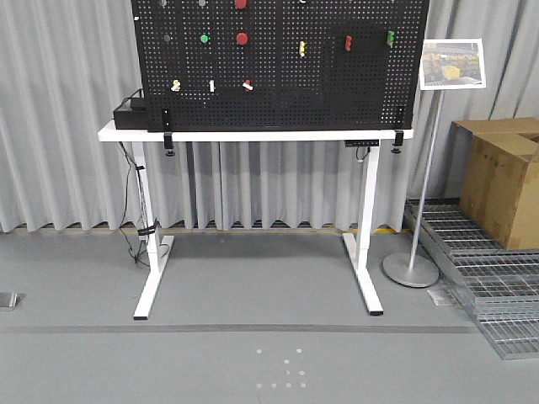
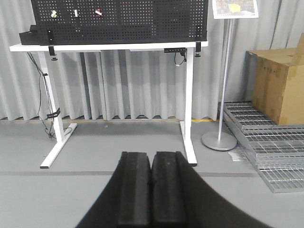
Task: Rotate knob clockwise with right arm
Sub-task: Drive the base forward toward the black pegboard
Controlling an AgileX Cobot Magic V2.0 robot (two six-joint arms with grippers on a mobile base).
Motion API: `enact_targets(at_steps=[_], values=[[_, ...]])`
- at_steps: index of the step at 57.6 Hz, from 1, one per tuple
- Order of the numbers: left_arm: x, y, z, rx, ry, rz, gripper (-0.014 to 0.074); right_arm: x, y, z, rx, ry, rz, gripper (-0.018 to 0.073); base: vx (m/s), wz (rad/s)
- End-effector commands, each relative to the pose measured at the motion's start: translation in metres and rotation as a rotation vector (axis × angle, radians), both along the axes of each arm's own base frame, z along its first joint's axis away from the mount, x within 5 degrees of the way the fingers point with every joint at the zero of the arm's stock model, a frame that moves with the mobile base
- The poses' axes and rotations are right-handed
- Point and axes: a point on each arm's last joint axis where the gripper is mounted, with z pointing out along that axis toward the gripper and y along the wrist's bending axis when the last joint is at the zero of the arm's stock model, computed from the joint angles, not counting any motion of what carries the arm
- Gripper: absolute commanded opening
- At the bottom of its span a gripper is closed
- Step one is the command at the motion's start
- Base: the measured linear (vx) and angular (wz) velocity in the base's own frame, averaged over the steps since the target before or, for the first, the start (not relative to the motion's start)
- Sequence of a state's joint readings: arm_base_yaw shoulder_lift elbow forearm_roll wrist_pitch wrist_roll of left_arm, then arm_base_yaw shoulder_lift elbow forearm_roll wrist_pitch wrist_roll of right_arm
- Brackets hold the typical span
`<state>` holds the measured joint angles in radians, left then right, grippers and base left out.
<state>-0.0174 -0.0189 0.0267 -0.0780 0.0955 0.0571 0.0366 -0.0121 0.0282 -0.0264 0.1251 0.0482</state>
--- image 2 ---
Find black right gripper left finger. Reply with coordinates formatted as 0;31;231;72
77;152;151;228

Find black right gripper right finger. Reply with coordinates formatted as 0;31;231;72
152;152;268;228

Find red-white knob on pegboard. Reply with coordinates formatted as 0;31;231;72
95;9;103;16

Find green-white knob on pegboard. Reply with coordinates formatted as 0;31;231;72
74;9;79;17

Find yellow-white knob on pegboard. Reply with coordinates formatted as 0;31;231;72
51;10;57;18

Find silver sign stand pole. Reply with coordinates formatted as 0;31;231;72
201;19;237;152

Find stacked metal floor gratings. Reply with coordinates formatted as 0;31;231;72
223;102;304;193

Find grey curtain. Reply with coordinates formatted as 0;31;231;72
0;0;304;120

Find black desk control box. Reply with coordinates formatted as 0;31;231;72
164;47;186;53

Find brown cardboard box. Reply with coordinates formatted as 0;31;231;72
249;37;304;125

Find black box behind pegboard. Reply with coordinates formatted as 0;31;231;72
19;24;40;45

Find black perforated pegboard panel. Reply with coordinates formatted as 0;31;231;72
31;0;209;45

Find framed poster sign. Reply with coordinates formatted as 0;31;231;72
212;0;259;19

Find black right pegboard clamp bracket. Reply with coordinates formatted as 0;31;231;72
195;25;201;57

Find black pegboard clamp bracket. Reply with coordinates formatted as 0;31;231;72
47;29;58;61
195;25;201;57

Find black left pegboard clamp bracket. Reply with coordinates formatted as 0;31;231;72
47;29;58;61

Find black power cable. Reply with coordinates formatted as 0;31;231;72
26;52;72;139

